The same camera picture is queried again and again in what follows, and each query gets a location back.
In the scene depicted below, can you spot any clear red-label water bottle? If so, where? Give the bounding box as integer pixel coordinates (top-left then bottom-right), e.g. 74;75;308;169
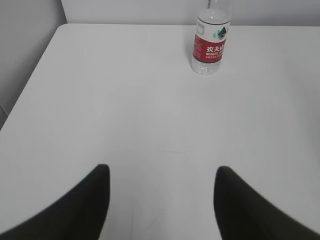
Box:
191;0;234;76

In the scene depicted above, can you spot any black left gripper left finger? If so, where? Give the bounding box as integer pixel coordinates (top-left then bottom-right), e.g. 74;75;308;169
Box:
0;164;110;240

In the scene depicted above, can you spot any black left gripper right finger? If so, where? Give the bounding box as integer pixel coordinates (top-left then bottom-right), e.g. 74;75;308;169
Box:
215;166;320;240

